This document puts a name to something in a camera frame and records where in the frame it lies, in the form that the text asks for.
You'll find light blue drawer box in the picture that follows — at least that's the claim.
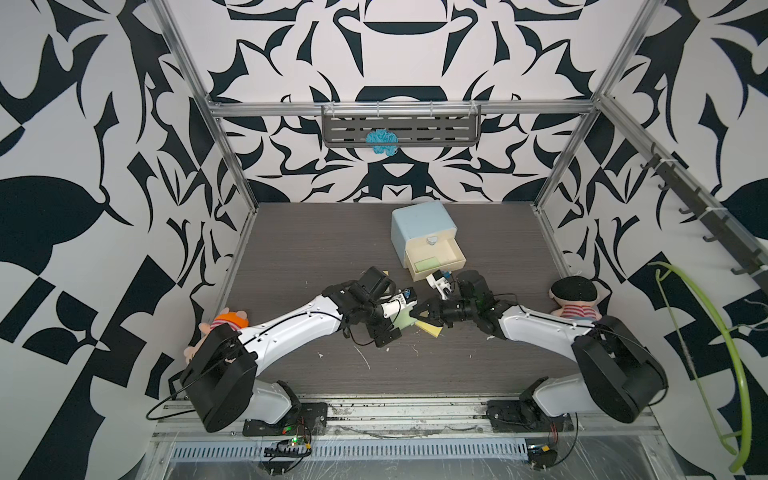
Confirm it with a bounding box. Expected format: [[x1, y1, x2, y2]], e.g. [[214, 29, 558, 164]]
[[391, 201, 457, 267]]

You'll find green sticky pad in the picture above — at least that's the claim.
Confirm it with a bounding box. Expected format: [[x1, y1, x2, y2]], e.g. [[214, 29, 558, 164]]
[[413, 257, 441, 272], [393, 305, 417, 330]]

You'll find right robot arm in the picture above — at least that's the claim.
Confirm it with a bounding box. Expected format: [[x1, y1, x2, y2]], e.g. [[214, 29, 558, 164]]
[[411, 270, 668, 430]]

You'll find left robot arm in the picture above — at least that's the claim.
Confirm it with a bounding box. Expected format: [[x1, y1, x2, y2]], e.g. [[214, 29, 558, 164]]
[[180, 277, 417, 433]]

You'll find yellow sticky pad right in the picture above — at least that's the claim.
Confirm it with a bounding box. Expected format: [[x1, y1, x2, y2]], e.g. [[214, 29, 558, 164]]
[[414, 321, 442, 338]]

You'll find plush doll black hair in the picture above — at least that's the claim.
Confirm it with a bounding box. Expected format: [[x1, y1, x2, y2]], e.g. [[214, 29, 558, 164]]
[[549, 276, 602, 321]]

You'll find plush doll orange hat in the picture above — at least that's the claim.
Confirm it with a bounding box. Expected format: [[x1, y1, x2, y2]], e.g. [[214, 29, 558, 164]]
[[182, 307, 251, 364]]

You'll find teal crumpled object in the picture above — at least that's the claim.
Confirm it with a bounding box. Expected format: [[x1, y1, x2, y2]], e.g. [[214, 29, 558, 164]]
[[365, 129, 399, 157]]

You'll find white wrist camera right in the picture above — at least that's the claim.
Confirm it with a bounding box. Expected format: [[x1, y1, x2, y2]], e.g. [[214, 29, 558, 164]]
[[426, 270, 455, 300]]

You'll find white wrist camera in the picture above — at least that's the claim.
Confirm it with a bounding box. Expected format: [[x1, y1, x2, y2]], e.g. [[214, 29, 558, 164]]
[[381, 287, 418, 321], [426, 270, 455, 300]]

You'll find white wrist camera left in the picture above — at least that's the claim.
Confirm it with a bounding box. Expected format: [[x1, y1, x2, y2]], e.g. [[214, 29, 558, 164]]
[[381, 287, 418, 321]]

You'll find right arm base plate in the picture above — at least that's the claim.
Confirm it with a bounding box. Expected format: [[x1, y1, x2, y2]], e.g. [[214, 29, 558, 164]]
[[486, 399, 574, 433]]

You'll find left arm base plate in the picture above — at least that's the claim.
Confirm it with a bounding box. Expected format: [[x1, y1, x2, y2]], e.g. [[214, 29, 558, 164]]
[[242, 401, 329, 437]]

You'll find white cable duct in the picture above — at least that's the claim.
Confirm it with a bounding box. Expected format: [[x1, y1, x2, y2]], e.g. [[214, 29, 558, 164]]
[[170, 438, 528, 463]]

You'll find grey wall shelf rack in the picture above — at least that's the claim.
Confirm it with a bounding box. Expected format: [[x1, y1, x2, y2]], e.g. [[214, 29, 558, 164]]
[[321, 104, 481, 148]]

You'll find black hook rail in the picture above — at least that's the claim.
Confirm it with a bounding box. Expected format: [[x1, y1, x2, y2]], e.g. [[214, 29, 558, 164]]
[[642, 142, 767, 290]]

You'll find green curved hose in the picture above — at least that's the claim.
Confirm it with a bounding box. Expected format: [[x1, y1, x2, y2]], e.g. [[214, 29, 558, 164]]
[[647, 260, 753, 474]]

